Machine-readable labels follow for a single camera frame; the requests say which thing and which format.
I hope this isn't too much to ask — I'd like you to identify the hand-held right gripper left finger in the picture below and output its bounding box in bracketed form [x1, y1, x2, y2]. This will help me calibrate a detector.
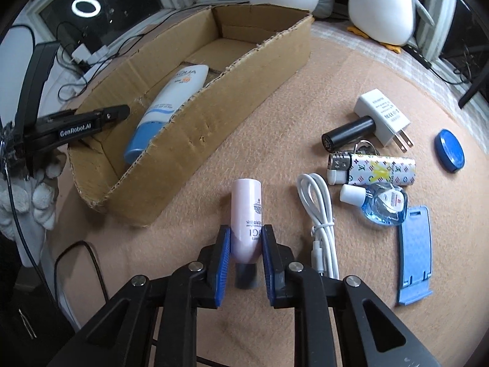
[48, 225, 232, 367]

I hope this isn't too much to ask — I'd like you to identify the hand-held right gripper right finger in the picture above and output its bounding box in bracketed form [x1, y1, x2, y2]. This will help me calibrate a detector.
[262, 225, 440, 367]

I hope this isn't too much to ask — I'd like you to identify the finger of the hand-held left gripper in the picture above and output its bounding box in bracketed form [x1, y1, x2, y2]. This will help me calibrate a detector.
[75, 104, 131, 134]

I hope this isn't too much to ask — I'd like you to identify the pink cosmetic bottle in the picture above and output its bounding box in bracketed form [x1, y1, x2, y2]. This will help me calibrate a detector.
[229, 178, 265, 290]

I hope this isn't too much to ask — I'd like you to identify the white usb cable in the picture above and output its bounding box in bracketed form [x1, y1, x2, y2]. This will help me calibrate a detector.
[297, 173, 340, 280]

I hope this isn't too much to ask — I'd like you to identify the cardboard box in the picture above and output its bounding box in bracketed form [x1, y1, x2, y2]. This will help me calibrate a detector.
[68, 5, 313, 227]

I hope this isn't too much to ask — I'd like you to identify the blue eye drop bottle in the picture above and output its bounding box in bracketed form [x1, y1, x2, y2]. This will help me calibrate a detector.
[339, 183, 409, 225]

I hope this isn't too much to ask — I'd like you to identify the patterned white lighter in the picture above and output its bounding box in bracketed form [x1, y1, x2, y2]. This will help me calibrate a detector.
[327, 152, 416, 186]

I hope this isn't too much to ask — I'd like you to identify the white charger plug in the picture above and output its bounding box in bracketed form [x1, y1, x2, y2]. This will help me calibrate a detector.
[353, 90, 414, 153]

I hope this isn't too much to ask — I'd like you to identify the blue round lid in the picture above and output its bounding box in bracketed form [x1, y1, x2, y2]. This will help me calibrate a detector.
[435, 129, 467, 173]

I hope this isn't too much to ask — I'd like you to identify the person's left hand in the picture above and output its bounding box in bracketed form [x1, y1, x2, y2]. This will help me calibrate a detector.
[0, 148, 68, 238]

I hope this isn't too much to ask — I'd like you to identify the white and blue sunscreen tube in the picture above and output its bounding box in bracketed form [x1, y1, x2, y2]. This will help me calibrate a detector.
[124, 64, 210, 165]

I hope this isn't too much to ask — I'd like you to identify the white power strip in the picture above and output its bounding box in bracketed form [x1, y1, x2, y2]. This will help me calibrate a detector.
[50, 44, 112, 85]

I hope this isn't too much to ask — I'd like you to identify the peach felt blanket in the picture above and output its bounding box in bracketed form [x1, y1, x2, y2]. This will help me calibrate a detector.
[50, 19, 489, 367]

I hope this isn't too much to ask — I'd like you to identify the black cylinder tube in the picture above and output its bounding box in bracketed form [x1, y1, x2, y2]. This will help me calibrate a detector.
[322, 116, 376, 151]

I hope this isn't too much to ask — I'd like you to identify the checked white bedsheet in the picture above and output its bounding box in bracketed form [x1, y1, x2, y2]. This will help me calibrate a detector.
[309, 17, 489, 108]

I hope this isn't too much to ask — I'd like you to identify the black usb hub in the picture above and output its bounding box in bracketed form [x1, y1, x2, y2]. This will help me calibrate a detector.
[404, 44, 435, 68]

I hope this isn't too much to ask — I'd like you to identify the black tripod stand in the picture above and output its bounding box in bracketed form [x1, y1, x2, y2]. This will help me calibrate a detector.
[458, 55, 489, 109]

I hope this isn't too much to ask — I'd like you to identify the small grey penguin plush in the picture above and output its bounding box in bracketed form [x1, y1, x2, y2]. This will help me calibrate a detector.
[344, 0, 436, 52]

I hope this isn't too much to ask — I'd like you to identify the black power cable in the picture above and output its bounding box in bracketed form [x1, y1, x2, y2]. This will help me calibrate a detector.
[57, 5, 210, 102]

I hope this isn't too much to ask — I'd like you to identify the metal key ring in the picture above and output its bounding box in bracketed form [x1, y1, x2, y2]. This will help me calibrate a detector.
[353, 141, 379, 157]

